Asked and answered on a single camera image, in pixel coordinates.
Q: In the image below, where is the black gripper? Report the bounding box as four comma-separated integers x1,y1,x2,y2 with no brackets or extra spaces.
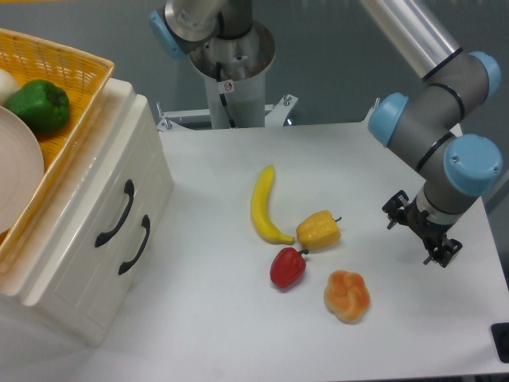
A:
382,190,463,267

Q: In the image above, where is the black top drawer handle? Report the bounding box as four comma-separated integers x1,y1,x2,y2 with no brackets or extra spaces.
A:
95,178,135,248

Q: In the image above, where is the black drawer handle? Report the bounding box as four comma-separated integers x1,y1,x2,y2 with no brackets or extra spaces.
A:
95,178,135,248
118,214,152,275

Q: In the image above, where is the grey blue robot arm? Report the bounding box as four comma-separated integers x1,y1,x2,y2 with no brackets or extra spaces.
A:
150,1,503,267

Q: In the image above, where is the white drawer cabinet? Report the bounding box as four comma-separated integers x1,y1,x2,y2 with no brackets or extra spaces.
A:
1,79,173,345

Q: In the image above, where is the orange bread roll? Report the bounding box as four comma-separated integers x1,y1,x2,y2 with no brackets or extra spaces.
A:
324,270,371,324

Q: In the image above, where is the yellow bell pepper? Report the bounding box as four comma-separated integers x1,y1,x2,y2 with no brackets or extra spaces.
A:
296,210,342,251

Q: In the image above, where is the black corner device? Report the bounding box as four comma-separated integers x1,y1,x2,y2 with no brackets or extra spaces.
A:
491,322,509,364

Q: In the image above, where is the red bell pepper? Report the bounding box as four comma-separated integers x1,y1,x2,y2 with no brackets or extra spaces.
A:
270,247,309,289

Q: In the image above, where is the yellow banana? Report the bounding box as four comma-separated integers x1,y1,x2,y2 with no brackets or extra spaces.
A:
251,165,295,244

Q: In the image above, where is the yellow woven basket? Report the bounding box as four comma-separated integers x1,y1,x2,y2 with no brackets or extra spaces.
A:
1,29,115,268

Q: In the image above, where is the green bell pepper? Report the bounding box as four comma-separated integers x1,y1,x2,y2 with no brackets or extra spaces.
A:
5,80,70,134

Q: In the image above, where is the white plate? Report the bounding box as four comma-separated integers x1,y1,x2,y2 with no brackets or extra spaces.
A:
1,107,44,232

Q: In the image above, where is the white round vegetable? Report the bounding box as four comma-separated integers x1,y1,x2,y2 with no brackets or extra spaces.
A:
0,69,21,106

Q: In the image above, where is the black bottom drawer handle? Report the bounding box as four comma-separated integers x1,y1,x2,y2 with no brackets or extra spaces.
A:
118,214,152,275

